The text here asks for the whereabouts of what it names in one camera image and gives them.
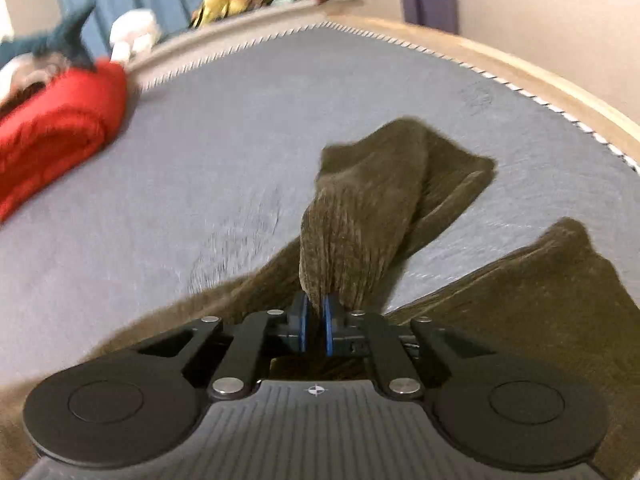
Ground white plush toy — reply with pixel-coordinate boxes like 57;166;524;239
109;9;162;62

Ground teal shark plush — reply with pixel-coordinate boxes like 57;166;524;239
0;2;98;70

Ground wooden bed frame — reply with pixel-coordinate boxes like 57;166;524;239
330;14;640;158

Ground purple folded mat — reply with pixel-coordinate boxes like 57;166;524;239
397;0;460;35

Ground red folded quilt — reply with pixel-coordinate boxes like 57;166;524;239
0;57;128;223

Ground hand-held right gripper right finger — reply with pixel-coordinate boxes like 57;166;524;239
321;294;502;402

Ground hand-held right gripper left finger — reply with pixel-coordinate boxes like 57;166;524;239
130;292;309;402

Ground olive corduroy pants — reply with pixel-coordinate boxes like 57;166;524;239
0;116;640;480

